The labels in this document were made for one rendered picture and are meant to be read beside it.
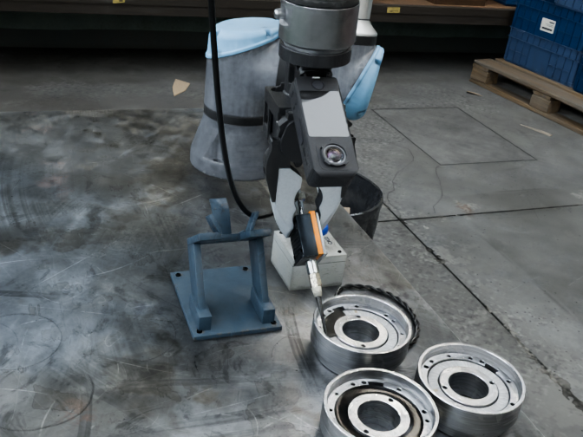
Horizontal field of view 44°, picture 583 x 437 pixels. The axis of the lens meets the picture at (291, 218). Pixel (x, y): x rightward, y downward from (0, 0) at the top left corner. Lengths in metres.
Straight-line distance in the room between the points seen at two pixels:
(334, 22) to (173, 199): 0.47
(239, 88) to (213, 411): 0.55
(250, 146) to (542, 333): 1.50
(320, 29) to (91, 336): 0.39
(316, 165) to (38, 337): 0.34
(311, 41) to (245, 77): 0.41
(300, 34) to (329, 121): 0.08
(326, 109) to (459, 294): 1.84
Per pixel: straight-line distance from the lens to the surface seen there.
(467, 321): 2.36
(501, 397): 0.75
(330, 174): 0.65
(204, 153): 1.14
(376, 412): 0.71
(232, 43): 1.08
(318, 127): 0.67
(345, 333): 0.80
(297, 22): 0.68
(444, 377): 0.75
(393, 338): 0.78
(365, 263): 0.96
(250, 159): 1.13
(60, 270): 0.90
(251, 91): 1.10
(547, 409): 2.13
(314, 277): 0.77
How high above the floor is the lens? 1.29
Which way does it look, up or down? 28 degrees down
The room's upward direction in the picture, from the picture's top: 7 degrees clockwise
